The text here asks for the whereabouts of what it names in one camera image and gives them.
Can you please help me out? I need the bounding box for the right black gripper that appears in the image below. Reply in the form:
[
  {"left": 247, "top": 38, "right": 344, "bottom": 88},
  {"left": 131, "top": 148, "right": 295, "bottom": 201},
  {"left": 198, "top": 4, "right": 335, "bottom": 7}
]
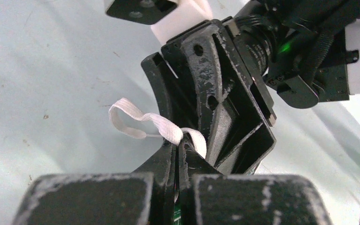
[{"left": 161, "top": 0, "right": 351, "bottom": 174}]

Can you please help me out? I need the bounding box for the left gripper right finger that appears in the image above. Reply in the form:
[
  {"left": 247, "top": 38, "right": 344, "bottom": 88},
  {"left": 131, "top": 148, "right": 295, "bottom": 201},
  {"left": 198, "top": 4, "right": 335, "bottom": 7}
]
[{"left": 178, "top": 139, "right": 332, "bottom": 225}]

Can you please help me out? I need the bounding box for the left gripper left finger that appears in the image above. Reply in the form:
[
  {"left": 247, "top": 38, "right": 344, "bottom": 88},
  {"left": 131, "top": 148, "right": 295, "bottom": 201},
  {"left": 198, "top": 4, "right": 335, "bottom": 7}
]
[{"left": 13, "top": 141, "right": 177, "bottom": 225}]

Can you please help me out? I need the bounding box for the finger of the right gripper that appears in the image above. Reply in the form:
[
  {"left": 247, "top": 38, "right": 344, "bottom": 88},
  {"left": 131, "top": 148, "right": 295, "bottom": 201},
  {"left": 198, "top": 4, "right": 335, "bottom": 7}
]
[{"left": 141, "top": 52, "right": 198, "bottom": 128}]

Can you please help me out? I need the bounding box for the white shoelace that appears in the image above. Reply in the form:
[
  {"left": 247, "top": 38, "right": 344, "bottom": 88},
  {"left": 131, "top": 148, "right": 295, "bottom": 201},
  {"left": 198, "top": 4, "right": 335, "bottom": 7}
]
[{"left": 108, "top": 97, "right": 207, "bottom": 159}]

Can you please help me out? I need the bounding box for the green canvas sneaker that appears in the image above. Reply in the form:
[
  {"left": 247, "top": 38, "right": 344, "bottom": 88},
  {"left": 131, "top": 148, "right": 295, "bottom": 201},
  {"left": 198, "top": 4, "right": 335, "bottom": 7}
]
[{"left": 173, "top": 208, "right": 182, "bottom": 225}]

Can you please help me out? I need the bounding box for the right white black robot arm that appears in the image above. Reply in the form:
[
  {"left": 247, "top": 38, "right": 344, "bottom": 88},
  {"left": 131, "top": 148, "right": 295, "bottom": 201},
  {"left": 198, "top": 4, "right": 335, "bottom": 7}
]
[{"left": 141, "top": 0, "right": 360, "bottom": 174}]

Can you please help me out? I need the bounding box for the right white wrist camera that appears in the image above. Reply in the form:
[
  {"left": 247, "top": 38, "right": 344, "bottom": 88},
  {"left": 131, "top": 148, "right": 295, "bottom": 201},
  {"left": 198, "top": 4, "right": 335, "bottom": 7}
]
[{"left": 104, "top": 0, "right": 213, "bottom": 45}]

